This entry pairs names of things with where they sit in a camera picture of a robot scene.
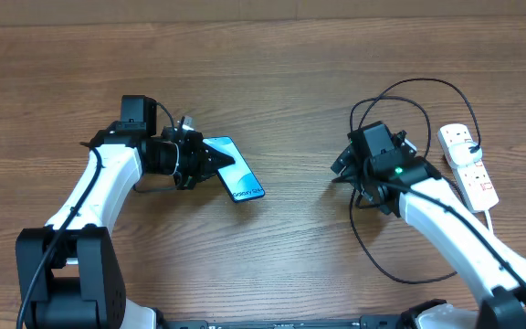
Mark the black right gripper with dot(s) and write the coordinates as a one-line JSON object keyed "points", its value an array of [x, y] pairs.
{"points": [[347, 172]]}

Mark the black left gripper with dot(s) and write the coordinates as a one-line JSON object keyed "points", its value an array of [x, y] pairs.
{"points": [[203, 160]]}

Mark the Samsung Galaxy smartphone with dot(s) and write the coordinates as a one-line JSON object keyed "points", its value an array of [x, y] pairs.
{"points": [[238, 179]]}

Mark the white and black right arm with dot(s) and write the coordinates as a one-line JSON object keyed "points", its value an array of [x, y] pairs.
{"points": [[494, 273]]}

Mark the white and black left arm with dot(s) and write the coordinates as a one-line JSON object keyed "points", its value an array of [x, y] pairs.
{"points": [[68, 272]]}

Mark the white USB charger plug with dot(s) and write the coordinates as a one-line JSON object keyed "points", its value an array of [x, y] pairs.
{"points": [[463, 154]]}

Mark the white power extension strip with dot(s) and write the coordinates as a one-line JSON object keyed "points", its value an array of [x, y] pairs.
{"points": [[473, 180]]}

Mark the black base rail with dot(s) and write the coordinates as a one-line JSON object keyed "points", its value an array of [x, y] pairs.
{"points": [[381, 321]]}

